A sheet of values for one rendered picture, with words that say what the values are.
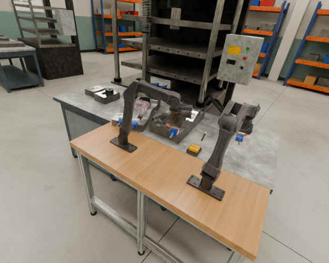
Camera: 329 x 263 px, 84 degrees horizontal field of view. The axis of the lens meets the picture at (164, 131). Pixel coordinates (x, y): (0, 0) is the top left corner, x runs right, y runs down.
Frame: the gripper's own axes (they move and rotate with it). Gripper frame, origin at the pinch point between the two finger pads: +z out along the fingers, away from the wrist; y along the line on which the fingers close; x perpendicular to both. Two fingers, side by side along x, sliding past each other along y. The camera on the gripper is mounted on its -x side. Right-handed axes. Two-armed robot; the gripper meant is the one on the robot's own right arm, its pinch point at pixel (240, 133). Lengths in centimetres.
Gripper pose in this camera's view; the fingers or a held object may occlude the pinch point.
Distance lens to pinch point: 131.6
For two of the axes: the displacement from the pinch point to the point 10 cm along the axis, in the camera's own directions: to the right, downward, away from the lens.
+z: 1.1, 5.2, 8.5
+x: -3.7, 8.1, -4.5
